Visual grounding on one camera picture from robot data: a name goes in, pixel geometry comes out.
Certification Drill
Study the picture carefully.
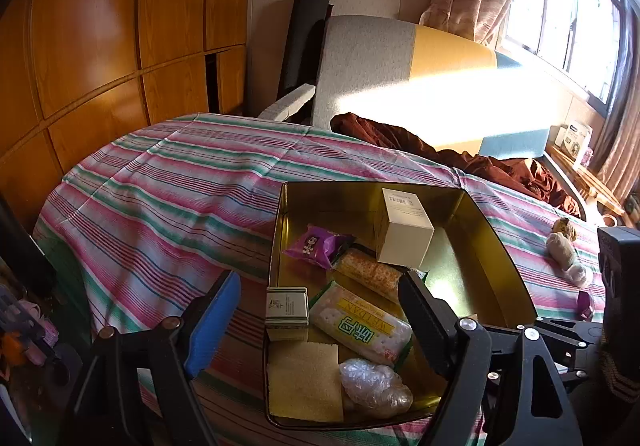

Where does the small stuffed toy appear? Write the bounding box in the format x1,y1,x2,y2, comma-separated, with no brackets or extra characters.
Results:
547,217,594,288

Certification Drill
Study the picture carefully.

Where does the black rolled mat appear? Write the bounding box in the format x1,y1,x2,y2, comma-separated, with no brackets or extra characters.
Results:
277,0,332,100

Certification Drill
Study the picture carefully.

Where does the green yellow biscuit packet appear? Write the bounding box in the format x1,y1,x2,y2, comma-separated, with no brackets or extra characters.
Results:
308,280,414,370

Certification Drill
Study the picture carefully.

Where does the white box with blue label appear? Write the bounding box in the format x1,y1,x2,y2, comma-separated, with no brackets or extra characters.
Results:
567,119,594,163

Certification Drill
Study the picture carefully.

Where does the white printed carton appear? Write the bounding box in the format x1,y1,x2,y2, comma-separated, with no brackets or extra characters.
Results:
555,125,584,160

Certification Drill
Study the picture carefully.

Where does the white foam block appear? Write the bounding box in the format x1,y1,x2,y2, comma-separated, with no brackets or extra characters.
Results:
257,83,317,123

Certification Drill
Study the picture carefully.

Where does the wooden wardrobe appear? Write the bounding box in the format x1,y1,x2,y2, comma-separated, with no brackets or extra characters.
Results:
0,0,257,228

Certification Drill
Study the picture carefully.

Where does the gold tin box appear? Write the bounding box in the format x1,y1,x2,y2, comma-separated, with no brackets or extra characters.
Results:
264,181,539,430

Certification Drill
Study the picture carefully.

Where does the white cube box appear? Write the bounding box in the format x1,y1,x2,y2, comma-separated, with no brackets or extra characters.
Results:
374,187,435,267

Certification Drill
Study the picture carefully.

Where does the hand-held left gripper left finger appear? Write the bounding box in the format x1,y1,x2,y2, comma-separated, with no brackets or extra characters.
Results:
57,270,242,446

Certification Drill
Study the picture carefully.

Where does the orange cracker packet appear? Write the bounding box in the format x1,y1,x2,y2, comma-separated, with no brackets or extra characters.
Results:
327,247,427,303

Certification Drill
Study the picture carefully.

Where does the striped knit cloth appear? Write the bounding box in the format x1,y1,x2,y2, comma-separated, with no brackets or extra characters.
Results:
599,351,640,405

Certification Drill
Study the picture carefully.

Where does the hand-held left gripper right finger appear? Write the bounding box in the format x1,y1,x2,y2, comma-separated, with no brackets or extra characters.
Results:
399,271,583,446

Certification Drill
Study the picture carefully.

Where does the pink plastic clutter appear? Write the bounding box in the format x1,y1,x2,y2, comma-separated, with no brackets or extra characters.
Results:
0,298,62,370

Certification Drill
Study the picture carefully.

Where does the yellow sponge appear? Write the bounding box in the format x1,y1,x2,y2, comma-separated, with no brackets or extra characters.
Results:
267,341,345,423

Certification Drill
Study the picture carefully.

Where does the barred window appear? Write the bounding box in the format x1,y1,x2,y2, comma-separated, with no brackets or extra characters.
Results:
499,0,637,113

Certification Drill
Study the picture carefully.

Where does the wooden nightstand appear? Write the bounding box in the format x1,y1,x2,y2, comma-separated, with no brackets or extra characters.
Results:
544,145,627,215

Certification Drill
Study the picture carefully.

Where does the brown blanket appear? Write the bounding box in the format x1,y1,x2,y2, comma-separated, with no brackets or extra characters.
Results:
329,111,584,220

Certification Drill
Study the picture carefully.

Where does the clear plastic bag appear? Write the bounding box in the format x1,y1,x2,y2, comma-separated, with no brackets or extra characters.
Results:
339,358,414,413

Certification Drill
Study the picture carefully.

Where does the green and white carton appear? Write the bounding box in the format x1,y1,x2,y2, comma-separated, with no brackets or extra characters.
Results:
264,286,311,342

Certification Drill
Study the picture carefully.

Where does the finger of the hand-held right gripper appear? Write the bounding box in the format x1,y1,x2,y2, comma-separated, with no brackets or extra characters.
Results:
535,317,602,343
550,360,607,385

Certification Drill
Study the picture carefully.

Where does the grey yellow blue headboard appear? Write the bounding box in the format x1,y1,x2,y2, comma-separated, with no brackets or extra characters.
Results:
309,15,552,160

